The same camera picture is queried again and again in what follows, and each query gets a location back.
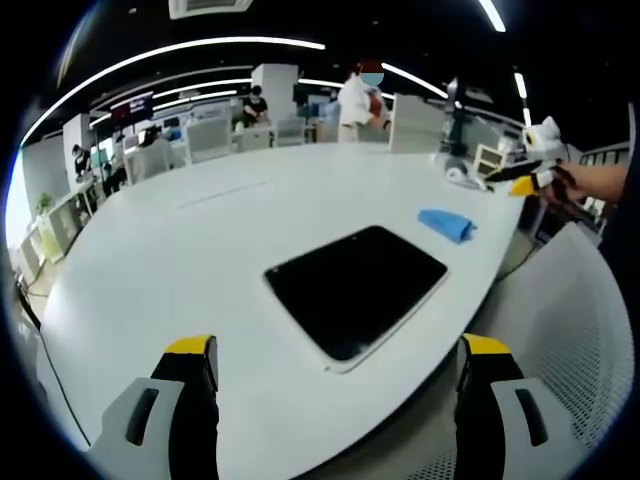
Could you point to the blue cleaning cloth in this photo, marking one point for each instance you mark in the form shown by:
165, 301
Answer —
445, 222

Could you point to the white partition panel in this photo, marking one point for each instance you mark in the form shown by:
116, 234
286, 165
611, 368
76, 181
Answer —
415, 125

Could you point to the black stand with white base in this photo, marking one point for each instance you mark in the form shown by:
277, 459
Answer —
457, 135

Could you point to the long curved ceiling light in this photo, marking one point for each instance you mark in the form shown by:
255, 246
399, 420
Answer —
150, 57

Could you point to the green potted plant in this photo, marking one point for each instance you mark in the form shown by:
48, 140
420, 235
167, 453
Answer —
45, 202

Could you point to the white mesh office chair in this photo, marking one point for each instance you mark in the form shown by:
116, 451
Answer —
565, 320

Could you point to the person's right hand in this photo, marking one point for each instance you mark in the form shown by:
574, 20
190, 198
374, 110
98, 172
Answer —
565, 185

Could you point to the ceiling air vent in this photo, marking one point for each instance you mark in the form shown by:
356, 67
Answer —
210, 7

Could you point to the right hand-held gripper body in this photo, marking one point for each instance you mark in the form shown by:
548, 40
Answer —
545, 137

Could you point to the black mirror with white frame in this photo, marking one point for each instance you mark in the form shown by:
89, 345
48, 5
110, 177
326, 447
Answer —
357, 287

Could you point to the dark wall screen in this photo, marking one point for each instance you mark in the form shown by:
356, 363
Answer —
131, 107

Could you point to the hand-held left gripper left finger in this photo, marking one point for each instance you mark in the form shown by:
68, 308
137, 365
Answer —
192, 400

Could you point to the low white shelf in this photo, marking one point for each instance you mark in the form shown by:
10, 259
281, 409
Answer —
55, 225

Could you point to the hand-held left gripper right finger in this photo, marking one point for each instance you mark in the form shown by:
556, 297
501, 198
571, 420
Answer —
482, 400

